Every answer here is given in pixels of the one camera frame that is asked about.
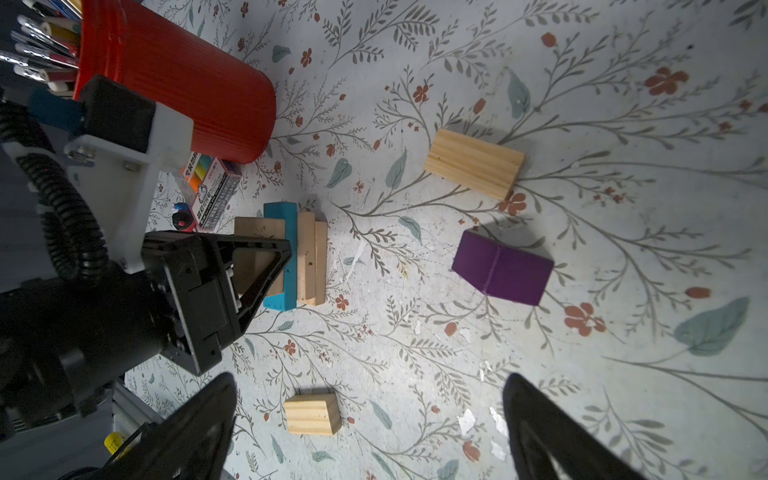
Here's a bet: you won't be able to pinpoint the purple wood block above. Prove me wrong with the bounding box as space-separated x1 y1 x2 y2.
452 230 554 306

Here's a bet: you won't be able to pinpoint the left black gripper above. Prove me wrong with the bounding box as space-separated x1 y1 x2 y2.
1 232 291 432

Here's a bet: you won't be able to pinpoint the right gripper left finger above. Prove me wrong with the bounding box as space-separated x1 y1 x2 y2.
91 373 237 479

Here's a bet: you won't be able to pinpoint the coloured pencils in cup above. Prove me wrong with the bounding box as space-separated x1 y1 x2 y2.
1 1 82 98

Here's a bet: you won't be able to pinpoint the black corrugated cable hose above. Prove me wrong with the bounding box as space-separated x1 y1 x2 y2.
0 101 109 286

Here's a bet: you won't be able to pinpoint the highlighter pen pack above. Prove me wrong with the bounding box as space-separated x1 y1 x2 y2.
176 152 242 232

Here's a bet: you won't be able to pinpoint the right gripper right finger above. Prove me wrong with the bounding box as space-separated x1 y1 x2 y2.
502 373 641 479

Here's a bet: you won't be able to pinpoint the grooved wood block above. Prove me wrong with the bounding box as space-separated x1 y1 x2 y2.
424 129 527 201
284 393 342 436

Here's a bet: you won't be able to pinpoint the yellow tube on front rail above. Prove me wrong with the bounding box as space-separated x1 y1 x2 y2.
104 431 126 455

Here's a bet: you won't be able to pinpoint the teal wood block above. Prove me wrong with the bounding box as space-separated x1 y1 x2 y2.
263 202 298 312

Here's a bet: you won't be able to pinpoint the red pencil cup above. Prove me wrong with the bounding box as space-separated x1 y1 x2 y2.
74 1 276 164

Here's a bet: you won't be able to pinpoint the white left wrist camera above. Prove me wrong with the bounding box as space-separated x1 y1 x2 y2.
1 76 194 285

